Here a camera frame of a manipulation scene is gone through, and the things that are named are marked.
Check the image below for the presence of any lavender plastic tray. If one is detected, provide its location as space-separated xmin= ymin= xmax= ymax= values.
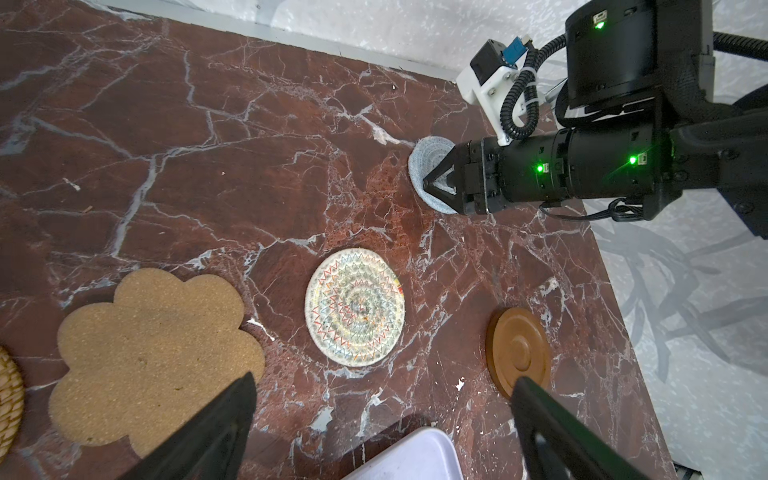
xmin=343 ymin=427 xmax=463 ymax=480

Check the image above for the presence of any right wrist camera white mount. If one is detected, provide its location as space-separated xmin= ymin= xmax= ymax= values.
xmin=456 ymin=36 xmax=542 ymax=146

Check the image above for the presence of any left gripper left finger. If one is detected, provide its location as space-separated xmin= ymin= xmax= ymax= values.
xmin=122 ymin=372 xmax=257 ymax=479

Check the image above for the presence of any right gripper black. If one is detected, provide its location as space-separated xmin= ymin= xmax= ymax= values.
xmin=423 ymin=122 xmax=678 ymax=221

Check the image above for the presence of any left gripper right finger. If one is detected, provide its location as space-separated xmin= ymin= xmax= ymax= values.
xmin=511 ymin=376 xmax=646 ymax=479

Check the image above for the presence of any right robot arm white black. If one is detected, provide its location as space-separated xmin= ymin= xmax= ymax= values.
xmin=417 ymin=1 xmax=767 ymax=237

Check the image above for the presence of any multicolour woven round coaster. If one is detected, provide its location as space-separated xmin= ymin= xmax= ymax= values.
xmin=304 ymin=248 xmax=406 ymax=367

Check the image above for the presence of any round woven rattan coaster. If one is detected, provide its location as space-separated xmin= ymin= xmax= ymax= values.
xmin=0 ymin=348 xmax=25 ymax=461

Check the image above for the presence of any grey blue round coaster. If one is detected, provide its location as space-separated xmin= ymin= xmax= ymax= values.
xmin=408 ymin=136 xmax=456 ymax=214

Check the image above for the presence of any brown wooden round coaster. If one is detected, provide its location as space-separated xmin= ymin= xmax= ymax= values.
xmin=485 ymin=308 xmax=552 ymax=399

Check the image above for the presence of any cork paw shaped coaster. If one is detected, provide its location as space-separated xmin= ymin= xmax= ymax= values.
xmin=49 ymin=268 xmax=265 ymax=457

